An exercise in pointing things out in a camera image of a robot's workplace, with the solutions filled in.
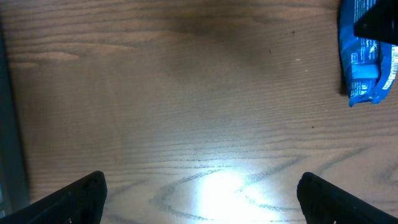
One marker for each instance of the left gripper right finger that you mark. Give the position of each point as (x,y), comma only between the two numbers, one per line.
(324,203)

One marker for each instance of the blue snack packet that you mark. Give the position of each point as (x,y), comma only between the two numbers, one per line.
(369,66)

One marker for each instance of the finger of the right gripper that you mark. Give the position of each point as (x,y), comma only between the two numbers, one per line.
(379,22)

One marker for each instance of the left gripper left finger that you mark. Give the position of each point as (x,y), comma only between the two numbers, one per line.
(80,202)

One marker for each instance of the grey plastic mesh basket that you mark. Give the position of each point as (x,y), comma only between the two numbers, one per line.
(14,187)

